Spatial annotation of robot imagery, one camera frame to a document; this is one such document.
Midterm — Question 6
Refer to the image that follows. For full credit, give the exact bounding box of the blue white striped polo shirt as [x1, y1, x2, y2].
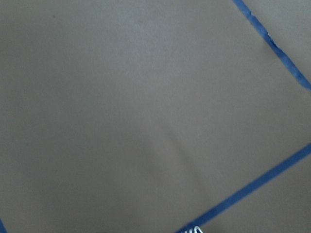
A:
[180, 226, 203, 233]

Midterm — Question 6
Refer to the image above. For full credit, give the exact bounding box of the brown table cover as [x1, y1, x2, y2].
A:
[0, 0, 311, 233]

